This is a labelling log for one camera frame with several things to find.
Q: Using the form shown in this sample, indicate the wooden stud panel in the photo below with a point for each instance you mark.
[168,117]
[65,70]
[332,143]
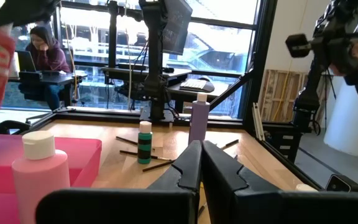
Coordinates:
[278,93]

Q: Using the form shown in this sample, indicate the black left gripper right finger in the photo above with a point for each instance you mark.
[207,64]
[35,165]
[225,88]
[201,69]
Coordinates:
[259,208]

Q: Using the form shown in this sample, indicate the tall lavender paint bottle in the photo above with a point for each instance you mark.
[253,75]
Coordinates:
[199,121]

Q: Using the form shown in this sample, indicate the desk with keyboard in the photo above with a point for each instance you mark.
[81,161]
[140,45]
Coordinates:
[197,95]

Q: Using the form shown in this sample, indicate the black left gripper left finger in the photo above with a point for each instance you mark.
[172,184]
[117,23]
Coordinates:
[120,208]

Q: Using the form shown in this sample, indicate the person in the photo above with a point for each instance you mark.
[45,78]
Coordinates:
[47,53]

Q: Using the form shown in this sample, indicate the small green paint bottle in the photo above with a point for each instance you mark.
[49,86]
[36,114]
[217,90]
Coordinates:
[145,149]

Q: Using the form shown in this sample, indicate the black curved bracket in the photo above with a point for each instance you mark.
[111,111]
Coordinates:
[11,126]

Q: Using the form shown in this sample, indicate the black drawer cabinet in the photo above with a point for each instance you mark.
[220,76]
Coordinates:
[286,143]

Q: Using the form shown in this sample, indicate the black laptop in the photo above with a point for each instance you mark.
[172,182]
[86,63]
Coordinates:
[26,62]

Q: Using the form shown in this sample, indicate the black camera box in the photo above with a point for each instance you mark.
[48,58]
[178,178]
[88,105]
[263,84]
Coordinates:
[337,183]

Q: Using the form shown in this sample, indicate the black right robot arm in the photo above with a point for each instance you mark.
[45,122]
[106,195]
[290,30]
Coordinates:
[156,68]

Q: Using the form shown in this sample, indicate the computer keyboard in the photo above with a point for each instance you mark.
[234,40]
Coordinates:
[194,84]

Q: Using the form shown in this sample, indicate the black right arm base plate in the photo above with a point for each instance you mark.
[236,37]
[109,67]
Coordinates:
[169,116]

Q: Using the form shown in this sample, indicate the black computer monitor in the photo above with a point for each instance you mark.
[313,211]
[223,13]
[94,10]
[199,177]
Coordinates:
[179,28]

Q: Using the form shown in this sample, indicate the white round column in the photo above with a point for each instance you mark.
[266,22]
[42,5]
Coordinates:
[346,130]

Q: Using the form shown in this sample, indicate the black vertical pole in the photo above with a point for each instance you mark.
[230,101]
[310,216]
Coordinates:
[113,37]

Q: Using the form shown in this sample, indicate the pink plastic bin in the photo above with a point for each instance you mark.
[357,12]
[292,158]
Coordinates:
[82,161]

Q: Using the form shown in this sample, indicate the black standing desk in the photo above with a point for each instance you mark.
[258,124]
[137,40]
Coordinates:
[126,73]

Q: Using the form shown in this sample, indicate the black office desk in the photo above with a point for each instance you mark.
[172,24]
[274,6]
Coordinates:
[61,77]

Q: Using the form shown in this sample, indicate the white rail strips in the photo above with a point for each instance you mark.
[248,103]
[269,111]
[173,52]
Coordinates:
[258,121]

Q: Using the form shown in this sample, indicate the tall pink paint bottle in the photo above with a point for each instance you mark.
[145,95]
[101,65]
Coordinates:
[39,186]

